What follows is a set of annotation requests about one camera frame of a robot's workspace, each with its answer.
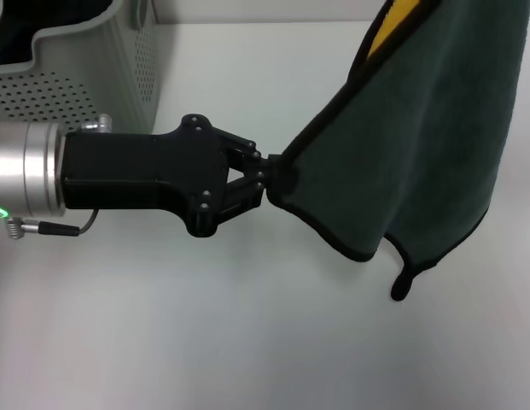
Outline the left wrist cable with plug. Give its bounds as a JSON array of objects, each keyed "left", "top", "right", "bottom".
[{"left": 6, "top": 208, "right": 99, "bottom": 241}]

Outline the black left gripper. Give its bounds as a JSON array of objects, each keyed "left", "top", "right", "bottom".
[{"left": 61, "top": 114, "right": 283, "bottom": 239}]

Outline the grey perforated plastic storage box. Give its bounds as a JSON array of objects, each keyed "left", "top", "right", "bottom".
[{"left": 0, "top": 0, "right": 160, "bottom": 138}]

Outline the green and yellow towel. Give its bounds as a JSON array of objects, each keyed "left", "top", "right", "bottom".
[{"left": 264, "top": 0, "right": 530, "bottom": 303}]

